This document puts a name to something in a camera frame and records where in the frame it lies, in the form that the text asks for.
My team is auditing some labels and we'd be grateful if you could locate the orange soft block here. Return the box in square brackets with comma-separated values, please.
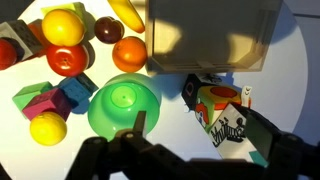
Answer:
[28, 19, 50, 57]

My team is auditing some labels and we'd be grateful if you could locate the yellow toy apple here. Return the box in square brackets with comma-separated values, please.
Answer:
[42, 9, 85, 46]

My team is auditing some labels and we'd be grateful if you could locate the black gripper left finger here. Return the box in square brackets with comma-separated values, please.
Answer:
[133, 111, 147, 136]

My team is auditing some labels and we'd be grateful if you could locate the black patterned cube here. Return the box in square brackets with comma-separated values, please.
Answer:
[181, 73, 222, 110]

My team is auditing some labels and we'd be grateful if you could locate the red toy strawberry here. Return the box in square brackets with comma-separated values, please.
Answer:
[0, 39, 17, 70]

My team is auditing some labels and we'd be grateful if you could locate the wooden box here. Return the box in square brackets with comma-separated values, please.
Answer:
[145, 0, 283, 74]

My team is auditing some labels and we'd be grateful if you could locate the dark purple toy plum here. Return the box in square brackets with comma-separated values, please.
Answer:
[94, 16, 124, 44]

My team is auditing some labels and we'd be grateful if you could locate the teal green soft block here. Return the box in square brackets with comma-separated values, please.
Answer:
[12, 81, 53, 111]

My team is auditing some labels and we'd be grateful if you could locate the white zebra picture cube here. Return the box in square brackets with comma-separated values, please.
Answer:
[208, 104, 268, 167]

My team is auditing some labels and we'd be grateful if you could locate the grey soft block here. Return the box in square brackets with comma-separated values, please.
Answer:
[0, 20, 43, 62]

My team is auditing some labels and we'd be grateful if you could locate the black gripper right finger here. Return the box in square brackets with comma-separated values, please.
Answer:
[235, 105, 282, 160]

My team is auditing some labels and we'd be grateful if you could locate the colourful picture cube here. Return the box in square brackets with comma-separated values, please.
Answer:
[194, 85, 252, 131]

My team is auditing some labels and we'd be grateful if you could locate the green plastic bowl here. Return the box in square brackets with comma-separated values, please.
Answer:
[87, 73, 162, 141]

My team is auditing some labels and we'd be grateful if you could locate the yellow toy banana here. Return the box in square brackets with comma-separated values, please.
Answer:
[107, 0, 145, 33]

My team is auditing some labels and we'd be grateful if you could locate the magenta soft block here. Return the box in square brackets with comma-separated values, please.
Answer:
[22, 88, 72, 120]

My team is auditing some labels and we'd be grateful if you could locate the yellow toy lemon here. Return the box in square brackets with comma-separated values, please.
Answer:
[29, 111, 67, 146]

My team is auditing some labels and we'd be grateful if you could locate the light green soft block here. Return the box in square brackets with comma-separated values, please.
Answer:
[41, 2, 85, 22]

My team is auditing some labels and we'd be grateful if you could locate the red toy apple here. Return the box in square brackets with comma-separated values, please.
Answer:
[46, 45, 89, 77]

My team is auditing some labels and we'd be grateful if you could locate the orange toy orange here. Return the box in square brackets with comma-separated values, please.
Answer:
[112, 36, 147, 73]

